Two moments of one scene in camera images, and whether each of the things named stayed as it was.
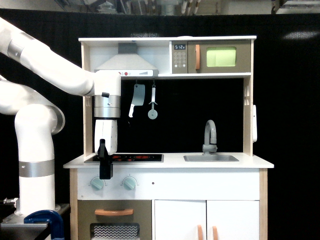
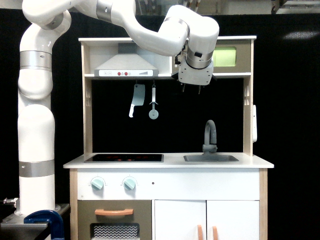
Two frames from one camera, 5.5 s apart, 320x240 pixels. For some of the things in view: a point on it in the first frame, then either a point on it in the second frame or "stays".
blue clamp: x=50 y=217 stays
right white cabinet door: x=232 y=219 stays
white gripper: x=106 y=129 -> x=188 y=74
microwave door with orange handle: x=219 y=56 stays
